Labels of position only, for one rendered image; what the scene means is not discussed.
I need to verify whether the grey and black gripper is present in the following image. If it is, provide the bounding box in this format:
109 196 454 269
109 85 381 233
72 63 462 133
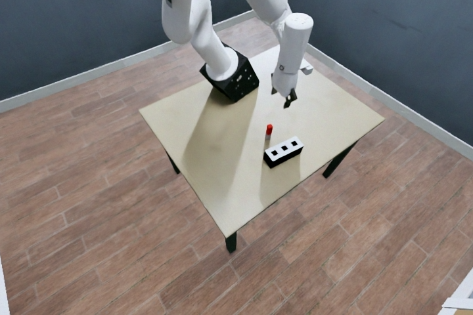
271 65 298 109

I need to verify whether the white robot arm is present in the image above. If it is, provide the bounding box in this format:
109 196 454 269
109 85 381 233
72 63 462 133
162 0 313 81

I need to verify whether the red and grey pin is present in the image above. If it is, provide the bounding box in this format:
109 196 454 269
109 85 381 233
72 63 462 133
265 124 273 140

